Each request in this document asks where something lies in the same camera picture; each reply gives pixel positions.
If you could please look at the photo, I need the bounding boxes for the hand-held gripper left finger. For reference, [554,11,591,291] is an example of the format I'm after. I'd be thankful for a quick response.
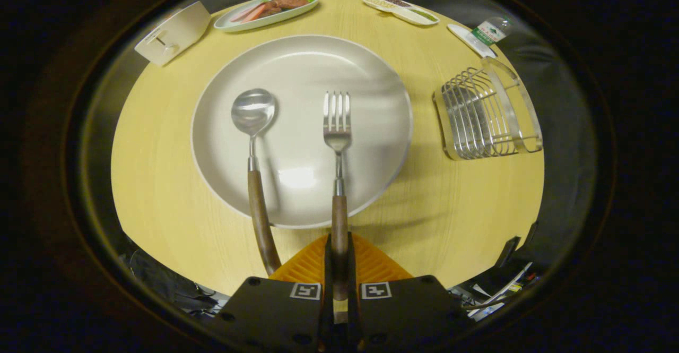
[215,234,335,353]

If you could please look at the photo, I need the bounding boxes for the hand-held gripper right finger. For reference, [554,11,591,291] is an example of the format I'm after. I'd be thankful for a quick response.
[347,233,464,353]

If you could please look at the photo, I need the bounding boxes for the wooden handled steel fork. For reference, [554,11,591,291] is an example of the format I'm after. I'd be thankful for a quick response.
[323,91,352,324]

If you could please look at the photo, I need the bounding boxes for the pile of papers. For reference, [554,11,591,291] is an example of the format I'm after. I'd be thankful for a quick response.
[451,260,537,322]

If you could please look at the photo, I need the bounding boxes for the large round white plate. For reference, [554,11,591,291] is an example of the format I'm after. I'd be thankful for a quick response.
[190,35,414,229]

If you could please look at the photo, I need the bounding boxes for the oval pale green plate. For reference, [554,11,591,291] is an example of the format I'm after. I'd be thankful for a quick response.
[214,0,320,33]

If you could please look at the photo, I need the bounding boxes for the small white coaster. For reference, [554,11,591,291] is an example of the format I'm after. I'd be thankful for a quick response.
[447,23,498,59]

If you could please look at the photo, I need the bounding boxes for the white divided bean tray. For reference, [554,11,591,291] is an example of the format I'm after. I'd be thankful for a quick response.
[362,0,440,27]

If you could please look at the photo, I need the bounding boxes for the pink ham slices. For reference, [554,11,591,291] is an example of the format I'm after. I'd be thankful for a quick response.
[230,2,270,23]

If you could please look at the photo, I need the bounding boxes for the brown meat piece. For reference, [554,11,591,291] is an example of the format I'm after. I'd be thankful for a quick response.
[264,0,309,15]

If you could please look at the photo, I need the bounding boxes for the clear green-label water bottle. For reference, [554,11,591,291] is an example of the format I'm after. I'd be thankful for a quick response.
[471,16,512,46]

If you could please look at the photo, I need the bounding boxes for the white toaster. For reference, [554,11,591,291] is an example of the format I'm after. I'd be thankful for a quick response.
[134,1,212,67]

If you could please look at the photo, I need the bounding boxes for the wooden handled steel spoon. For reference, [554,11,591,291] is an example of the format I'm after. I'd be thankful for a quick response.
[231,88,282,277]

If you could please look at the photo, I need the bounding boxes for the steel wire basket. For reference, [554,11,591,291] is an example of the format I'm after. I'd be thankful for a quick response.
[432,57,544,161]

